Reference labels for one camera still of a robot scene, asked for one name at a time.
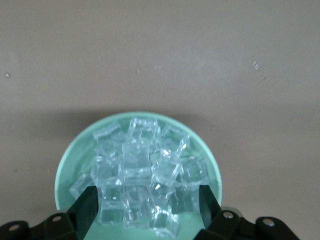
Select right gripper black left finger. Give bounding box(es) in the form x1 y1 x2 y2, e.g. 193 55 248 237
0 185 102 240

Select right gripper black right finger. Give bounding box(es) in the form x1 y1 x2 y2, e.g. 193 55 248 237
194 184 301 240

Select green round bowl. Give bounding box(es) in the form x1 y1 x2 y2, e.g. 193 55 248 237
54 111 223 240

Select brown table cover mat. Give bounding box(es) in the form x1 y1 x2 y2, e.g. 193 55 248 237
0 0 320 240

